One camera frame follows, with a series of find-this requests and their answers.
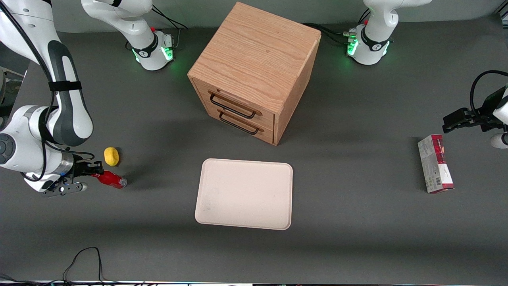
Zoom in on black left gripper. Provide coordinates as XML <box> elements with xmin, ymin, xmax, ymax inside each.
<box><xmin>442</xmin><ymin>85</ymin><xmax>508</xmax><ymax>134</ymax></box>

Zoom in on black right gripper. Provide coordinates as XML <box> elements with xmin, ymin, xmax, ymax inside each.
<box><xmin>60</xmin><ymin>154</ymin><xmax>105</xmax><ymax>184</ymax></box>

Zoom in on red coke bottle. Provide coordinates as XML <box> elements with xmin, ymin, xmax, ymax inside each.
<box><xmin>92</xmin><ymin>170</ymin><xmax>128</xmax><ymax>189</ymax></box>

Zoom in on beige rectangular tray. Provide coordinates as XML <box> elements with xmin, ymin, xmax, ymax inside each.
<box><xmin>194</xmin><ymin>158</ymin><xmax>294</xmax><ymax>230</ymax></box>

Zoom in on yellow lemon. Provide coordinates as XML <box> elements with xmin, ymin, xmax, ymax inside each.
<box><xmin>104</xmin><ymin>147</ymin><xmax>120</xmax><ymax>167</ymax></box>

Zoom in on grey and red carton box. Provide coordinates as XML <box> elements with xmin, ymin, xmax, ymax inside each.
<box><xmin>418</xmin><ymin>134</ymin><xmax>455</xmax><ymax>194</ymax></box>

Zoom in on wooden two-drawer cabinet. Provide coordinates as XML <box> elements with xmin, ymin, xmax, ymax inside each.
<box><xmin>187</xmin><ymin>2</ymin><xmax>322</xmax><ymax>146</ymax></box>

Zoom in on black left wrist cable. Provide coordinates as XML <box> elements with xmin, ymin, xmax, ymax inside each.
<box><xmin>470</xmin><ymin>70</ymin><xmax>508</xmax><ymax>113</ymax></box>

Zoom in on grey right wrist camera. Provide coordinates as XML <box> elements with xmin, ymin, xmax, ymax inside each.
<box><xmin>40</xmin><ymin>181</ymin><xmax>88</xmax><ymax>198</ymax></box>

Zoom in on black looped table cable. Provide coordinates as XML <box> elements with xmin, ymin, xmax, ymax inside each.
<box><xmin>63</xmin><ymin>247</ymin><xmax>106</xmax><ymax>283</ymax></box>

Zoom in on black drawer handle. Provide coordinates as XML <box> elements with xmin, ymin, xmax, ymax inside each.
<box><xmin>209</xmin><ymin>93</ymin><xmax>257</xmax><ymax>120</ymax></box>
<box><xmin>219</xmin><ymin>112</ymin><xmax>260</xmax><ymax>135</ymax></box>

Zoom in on black left arm base cables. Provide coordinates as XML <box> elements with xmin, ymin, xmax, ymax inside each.
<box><xmin>303</xmin><ymin>8</ymin><xmax>372</xmax><ymax>46</ymax></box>

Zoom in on black arm base cables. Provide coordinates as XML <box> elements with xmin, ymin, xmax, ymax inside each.
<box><xmin>148</xmin><ymin>7</ymin><xmax>189</xmax><ymax>51</ymax></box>
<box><xmin>303</xmin><ymin>8</ymin><xmax>372</xmax><ymax>46</ymax></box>

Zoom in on black right arm base cables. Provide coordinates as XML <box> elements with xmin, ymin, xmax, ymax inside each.
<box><xmin>148</xmin><ymin>7</ymin><xmax>189</xmax><ymax>51</ymax></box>

